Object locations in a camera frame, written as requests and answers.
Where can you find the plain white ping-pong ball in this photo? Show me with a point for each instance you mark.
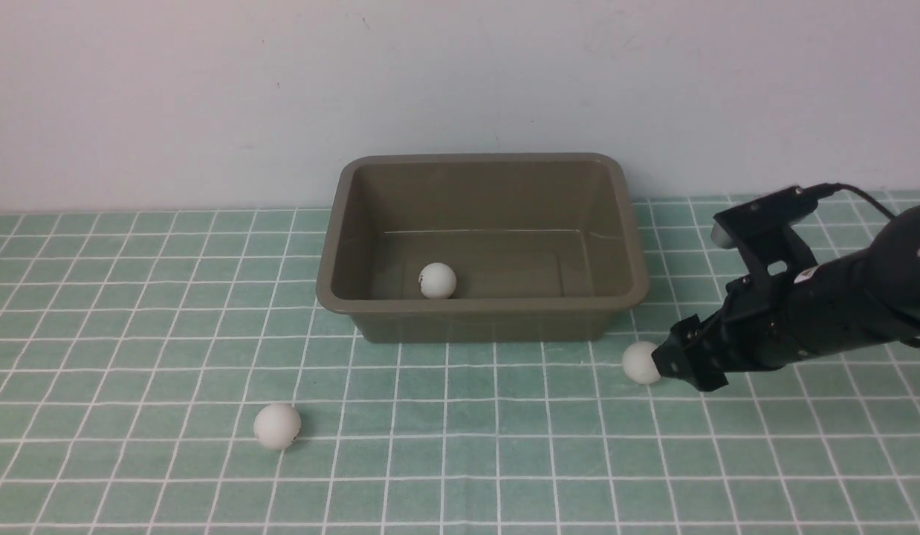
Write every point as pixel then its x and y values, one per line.
pixel 277 426
pixel 638 364

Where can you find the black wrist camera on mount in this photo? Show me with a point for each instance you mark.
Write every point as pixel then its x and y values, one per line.
pixel 762 231

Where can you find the olive green plastic bin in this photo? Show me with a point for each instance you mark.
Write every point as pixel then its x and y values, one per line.
pixel 545 246

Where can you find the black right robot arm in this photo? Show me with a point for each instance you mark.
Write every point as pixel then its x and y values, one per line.
pixel 867 298

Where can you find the white ping-pong ball with logo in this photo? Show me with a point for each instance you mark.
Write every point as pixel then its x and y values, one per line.
pixel 437 281

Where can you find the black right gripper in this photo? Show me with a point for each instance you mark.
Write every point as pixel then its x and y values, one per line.
pixel 752 332

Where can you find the green checkered table cloth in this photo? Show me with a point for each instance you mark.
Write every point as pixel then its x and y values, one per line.
pixel 137 348

